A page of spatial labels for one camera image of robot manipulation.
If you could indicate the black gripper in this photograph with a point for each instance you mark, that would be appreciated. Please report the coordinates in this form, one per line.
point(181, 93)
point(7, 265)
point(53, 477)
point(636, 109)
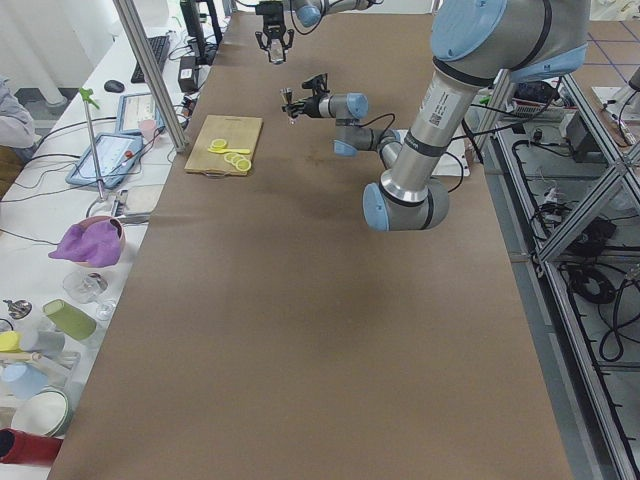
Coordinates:
point(309, 105)
point(273, 26)

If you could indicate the steel jigger measuring cup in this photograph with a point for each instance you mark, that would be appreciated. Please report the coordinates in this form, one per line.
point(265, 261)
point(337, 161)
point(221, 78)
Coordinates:
point(287, 97)

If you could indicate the clear glass cup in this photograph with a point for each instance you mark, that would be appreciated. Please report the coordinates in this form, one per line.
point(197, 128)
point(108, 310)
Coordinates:
point(276, 52)

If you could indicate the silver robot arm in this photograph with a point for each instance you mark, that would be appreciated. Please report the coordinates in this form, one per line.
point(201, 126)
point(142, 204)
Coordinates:
point(304, 16)
point(471, 42)

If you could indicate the pink plastic cup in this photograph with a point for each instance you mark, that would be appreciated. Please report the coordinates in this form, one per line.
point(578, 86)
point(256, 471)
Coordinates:
point(147, 128)

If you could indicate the green plastic cup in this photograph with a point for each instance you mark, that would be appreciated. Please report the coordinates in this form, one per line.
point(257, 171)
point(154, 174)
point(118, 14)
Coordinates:
point(70, 320)

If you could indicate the light blue cup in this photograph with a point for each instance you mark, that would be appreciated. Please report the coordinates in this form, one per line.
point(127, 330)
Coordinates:
point(24, 380)

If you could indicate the red cup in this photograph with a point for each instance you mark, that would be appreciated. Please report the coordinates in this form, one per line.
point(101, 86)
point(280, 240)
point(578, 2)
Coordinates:
point(19, 447)

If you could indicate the yellow plastic knife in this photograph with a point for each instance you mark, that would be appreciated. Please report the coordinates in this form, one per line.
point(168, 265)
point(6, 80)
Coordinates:
point(229, 150)

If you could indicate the lemon slice stack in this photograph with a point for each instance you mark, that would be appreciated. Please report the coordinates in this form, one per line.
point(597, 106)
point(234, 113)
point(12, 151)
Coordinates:
point(240, 162)

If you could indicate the lemon slice near knife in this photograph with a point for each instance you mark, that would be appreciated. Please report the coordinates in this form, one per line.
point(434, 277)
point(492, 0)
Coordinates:
point(217, 145)

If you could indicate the black power adapter box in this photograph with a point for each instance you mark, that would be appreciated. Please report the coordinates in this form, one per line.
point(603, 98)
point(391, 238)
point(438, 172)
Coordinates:
point(188, 74)

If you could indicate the far blue teach pendant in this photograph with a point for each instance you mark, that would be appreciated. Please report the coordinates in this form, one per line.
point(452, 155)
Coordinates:
point(133, 110)

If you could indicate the blue teach pendant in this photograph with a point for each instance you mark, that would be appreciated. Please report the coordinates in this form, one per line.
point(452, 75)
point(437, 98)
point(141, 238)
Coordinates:
point(133, 110)
point(117, 156)

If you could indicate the black computer mouse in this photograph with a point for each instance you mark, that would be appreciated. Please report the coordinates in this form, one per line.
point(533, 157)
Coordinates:
point(114, 86)

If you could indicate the near blue teach pendant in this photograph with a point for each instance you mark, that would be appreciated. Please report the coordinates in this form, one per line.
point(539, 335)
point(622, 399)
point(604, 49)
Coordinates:
point(117, 156)

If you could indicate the pink bowl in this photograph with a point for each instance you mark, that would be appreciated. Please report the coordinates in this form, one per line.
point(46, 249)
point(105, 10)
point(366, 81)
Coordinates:
point(101, 241)

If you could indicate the purple cloth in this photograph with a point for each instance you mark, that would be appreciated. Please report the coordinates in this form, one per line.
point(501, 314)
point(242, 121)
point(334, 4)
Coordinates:
point(66, 249)

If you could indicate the seated person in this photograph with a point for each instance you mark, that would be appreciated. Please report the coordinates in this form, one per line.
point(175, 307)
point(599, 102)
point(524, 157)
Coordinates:
point(17, 127)

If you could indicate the clear wine glass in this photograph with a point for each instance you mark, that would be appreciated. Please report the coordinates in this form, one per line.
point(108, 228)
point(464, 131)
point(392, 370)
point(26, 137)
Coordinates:
point(89, 287)

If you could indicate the white green rimmed bowl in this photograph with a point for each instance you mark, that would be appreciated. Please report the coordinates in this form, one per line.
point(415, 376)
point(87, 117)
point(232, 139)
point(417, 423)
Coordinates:
point(47, 413)

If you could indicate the aluminium frame post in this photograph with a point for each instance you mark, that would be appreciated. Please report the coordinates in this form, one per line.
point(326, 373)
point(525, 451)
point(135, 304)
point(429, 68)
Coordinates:
point(136, 35)

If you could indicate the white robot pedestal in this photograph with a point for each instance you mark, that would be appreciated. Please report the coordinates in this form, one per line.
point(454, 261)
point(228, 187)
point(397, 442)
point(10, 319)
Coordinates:
point(453, 163)

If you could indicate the green handled reacher grabber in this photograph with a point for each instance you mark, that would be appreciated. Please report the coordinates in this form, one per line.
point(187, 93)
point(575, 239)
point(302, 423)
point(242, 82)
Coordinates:
point(88, 101)

